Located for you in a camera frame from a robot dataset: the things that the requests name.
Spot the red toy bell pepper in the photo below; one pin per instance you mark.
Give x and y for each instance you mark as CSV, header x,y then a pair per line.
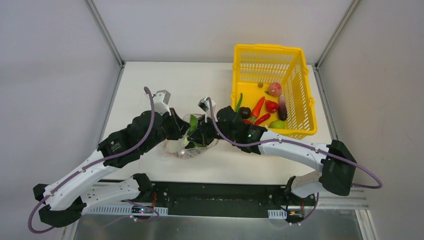
x,y
248,121

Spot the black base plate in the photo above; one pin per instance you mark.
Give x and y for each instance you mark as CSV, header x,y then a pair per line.
x,y
224,200

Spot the aluminium frame rail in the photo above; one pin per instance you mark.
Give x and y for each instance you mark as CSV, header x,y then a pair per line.
x,y
356,200

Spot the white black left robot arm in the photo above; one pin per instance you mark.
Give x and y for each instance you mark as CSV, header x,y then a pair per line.
x,y
65,201

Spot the dark toy avocado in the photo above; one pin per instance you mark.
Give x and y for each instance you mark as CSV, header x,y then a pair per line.
x,y
245,112

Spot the green toy apple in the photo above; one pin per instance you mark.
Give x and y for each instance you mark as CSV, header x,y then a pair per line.
x,y
277,124

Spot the toy peach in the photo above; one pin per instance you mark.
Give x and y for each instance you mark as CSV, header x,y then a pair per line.
x,y
274,89

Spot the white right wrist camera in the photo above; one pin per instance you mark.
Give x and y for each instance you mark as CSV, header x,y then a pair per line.
x,y
208,106

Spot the orange toy carrot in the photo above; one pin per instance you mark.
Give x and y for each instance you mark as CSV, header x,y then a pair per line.
x,y
255,112

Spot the toy pineapple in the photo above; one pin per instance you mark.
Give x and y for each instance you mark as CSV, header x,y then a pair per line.
x,y
174,146

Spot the clear pink zip top bag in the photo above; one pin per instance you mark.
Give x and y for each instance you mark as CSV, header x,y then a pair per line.
x,y
191,153

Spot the green toy bean pod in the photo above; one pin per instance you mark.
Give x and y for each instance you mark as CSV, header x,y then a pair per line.
x,y
238,105

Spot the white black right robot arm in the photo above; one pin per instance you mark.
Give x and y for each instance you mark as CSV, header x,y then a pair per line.
x,y
333,165

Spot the yellow plastic basket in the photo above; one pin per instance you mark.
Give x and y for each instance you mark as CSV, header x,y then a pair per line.
x,y
272,81

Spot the purple toy eggplant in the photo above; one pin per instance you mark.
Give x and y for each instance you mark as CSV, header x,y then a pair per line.
x,y
282,108

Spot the red toy strawberry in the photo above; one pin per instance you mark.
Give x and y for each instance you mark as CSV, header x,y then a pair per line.
x,y
271,106

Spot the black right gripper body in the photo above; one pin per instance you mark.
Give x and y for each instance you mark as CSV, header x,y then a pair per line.
x,y
205,131

